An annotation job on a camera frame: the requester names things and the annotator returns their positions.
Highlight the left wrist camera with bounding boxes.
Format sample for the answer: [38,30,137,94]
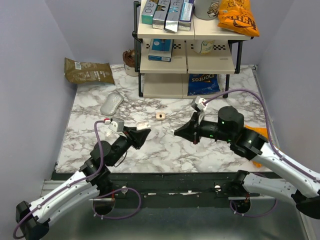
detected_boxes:
[103,117,125,136]

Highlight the silver toothpaste box left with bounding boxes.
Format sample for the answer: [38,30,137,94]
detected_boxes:
[152,0,171,30]

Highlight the white yellow mug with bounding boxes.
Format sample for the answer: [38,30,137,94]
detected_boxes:
[193,40,215,55]

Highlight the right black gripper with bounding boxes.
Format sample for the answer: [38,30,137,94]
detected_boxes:
[174,111,233,145]

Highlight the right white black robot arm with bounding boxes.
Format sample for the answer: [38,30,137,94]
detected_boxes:
[173,106,320,219]

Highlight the grey printed mug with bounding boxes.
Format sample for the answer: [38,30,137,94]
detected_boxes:
[194,0,221,21]

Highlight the purple cable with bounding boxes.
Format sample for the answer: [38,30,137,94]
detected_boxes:
[203,89,320,218]
[12,118,143,240]

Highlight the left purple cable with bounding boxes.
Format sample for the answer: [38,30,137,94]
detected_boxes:
[12,118,143,240]

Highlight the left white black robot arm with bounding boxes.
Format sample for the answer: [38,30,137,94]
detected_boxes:
[12,119,151,240]

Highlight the blue white toothpaste box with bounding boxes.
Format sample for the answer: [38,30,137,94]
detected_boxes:
[178,0,194,31]

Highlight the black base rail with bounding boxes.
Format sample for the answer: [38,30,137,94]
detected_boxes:
[51,170,261,209]

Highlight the silver toothpaste box middle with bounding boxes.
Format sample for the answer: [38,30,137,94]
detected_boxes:
[164,0,184,33]

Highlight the blue Doritos bag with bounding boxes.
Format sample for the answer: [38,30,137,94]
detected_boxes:
[187,73,220,96]

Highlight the orange snack bag on table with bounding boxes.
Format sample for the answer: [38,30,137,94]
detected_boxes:
[237,126,283,172]

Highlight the blue box middle shelf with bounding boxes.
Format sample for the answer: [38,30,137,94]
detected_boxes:
[148,38,174,62]

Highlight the teal toothpaste box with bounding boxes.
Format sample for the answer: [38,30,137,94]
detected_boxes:
[141,0,159,25]

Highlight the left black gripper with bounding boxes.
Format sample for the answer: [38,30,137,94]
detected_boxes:
[108,126,152,167]

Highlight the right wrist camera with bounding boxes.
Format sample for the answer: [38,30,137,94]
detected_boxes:
[191,96,207,124]

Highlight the chocolate cupcake in wrapper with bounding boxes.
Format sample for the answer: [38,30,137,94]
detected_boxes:
[122,49,139,77]

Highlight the brown snack bag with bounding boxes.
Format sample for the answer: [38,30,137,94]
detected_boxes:
[64,57,115,85]

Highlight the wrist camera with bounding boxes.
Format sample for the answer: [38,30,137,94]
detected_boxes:
[103,117,125,136]
[191,96,207,124]

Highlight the silver toothpaste box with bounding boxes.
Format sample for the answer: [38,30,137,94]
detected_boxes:
[164,0,184,33]
[152,0,171,30]

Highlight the beige earbud charging case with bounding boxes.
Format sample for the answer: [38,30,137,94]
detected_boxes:
[155,112,166,121]

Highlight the orange chips bag on shelf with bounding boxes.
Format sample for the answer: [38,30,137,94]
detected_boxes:
[217,0,260,37]

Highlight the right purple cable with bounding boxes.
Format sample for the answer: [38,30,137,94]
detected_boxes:
[203,89,320,218]

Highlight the beige black shelf rack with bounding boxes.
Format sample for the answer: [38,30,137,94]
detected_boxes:
[132,0,250,98]

